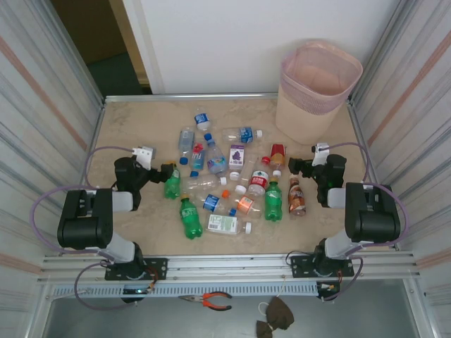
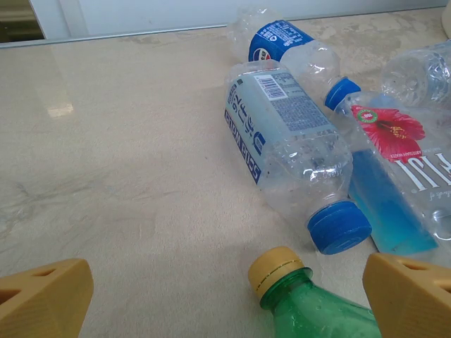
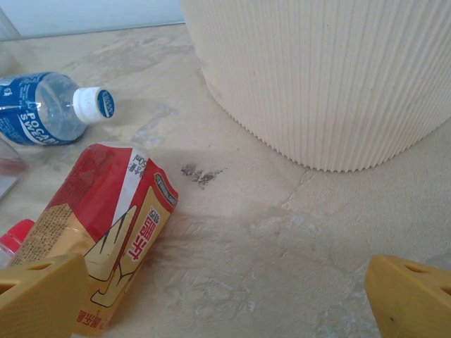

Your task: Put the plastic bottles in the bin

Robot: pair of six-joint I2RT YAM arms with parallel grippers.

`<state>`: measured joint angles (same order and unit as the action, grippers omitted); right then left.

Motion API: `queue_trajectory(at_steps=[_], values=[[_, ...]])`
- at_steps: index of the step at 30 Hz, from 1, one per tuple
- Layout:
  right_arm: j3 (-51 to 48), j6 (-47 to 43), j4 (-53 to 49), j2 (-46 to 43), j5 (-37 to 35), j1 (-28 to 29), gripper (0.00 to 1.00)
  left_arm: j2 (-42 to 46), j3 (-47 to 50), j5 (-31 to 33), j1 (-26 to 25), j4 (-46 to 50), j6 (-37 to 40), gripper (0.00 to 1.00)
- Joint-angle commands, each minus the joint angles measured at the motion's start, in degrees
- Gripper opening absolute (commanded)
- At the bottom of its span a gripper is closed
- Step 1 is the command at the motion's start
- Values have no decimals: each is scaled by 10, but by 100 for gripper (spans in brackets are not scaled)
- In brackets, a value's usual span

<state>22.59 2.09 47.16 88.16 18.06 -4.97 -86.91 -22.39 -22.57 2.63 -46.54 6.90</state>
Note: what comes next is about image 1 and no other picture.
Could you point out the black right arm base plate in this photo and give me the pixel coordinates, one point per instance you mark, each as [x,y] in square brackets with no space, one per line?
[299,262]

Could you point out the pink bin liner bag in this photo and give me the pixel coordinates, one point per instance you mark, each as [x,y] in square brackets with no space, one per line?
[317,81]

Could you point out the corrugated metal side panel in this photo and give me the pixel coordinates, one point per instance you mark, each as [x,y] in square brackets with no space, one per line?
[35,105]
[437,176]

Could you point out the green soda bottle yellow cap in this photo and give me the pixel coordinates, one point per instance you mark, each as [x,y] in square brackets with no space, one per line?
[273,204]
[172,184]
[190,218]

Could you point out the bottle red yellow label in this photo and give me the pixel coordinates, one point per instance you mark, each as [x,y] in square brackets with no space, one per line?
[278,153]

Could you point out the short blue-label bottle blue cap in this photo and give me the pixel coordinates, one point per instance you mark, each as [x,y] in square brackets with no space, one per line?
[202,119]

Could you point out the beige plastic waste bin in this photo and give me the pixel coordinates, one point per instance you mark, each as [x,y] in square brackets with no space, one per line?
[303,123]

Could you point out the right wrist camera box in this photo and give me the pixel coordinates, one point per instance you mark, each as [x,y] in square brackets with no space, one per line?
[320,153]

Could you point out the grey metal lower shelf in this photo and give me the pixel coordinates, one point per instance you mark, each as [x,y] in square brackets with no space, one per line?
[141,324]

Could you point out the brown chocolate drink bottle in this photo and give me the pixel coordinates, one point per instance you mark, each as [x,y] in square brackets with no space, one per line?
[296,195]

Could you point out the brown cloth pouch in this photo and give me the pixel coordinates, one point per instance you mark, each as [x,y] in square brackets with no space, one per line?
[280,313]

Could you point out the bottle green white label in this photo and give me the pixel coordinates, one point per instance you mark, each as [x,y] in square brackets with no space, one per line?
[223,223]

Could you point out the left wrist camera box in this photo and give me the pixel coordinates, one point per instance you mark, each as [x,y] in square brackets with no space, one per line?
[144,155]

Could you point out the slim clear unlabelled bottle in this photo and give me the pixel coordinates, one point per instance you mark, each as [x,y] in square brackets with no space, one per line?
[249,165]

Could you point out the bottle blue and red label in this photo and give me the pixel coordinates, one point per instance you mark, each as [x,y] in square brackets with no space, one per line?
[198,157]

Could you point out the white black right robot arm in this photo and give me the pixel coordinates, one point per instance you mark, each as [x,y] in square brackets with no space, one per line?
[373,218]

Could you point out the bottle colourful blue label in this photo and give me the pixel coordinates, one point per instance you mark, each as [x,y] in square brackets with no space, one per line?
[215,160]

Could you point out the long blue-label bottle blue cap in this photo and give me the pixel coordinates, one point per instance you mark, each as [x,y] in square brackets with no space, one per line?
[212,203]

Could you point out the water bottle red label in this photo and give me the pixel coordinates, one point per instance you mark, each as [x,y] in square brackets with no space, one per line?
[258,180]

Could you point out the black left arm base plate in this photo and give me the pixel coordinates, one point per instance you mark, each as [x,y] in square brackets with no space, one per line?
[158,267]

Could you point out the blue-label bottle white cap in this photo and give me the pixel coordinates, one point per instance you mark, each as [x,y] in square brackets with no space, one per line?
[245,134]

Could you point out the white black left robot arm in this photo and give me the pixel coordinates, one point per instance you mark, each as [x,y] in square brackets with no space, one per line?
[84,225]

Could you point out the large clear unlabelled bottle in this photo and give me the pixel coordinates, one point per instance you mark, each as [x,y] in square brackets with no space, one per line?
[201,183]

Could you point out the white door frame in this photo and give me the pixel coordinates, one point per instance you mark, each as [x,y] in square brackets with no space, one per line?
[141,53]

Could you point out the clear bottle orange label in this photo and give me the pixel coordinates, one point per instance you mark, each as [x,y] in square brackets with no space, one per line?
[245,205]

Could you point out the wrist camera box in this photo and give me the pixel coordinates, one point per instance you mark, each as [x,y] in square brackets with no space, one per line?
[144,155]
[320,153]

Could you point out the small black control board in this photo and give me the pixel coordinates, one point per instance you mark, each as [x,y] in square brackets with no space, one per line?
[327,287]
[135,291]

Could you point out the bottle purple grape label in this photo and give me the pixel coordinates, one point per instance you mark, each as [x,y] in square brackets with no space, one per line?
[236,155]

